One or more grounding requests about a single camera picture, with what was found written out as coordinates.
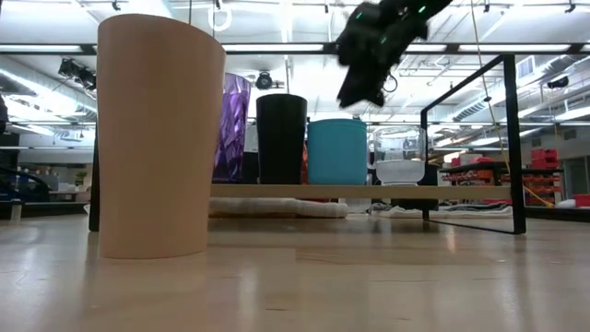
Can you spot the blue plastic cup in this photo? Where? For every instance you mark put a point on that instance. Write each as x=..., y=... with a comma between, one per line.
x=336, y=152

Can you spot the purple faceted tumbler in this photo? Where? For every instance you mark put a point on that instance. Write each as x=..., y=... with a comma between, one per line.
x=232, y=129

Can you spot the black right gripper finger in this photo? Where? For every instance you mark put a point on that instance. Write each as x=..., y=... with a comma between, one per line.
x=375, y=90
x=354, y=90

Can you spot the wooden shelf black frame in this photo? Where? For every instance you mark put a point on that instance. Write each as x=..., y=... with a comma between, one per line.
x=369, y=192

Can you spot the black rig frame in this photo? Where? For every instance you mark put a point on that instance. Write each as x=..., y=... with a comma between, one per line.
x=55, y=209

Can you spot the white patterned towel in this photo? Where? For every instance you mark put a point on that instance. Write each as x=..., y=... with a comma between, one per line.
x=276, y=208

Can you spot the pink bin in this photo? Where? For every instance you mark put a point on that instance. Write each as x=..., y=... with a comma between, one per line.
x=582, y=200

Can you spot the clear glass cup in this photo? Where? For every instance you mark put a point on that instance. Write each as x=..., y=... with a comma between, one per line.
x=398, y=173

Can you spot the red parts bin rack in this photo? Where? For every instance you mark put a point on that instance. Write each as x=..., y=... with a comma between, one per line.
x=544, y=159

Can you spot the grey cloth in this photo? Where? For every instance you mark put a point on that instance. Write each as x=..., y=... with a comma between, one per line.
x=475, y=206

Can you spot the tall black plastic cup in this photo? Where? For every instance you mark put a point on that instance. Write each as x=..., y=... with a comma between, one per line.
x=281, y=138

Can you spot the peach plastic cup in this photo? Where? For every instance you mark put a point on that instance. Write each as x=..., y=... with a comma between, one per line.
x=156, y=138

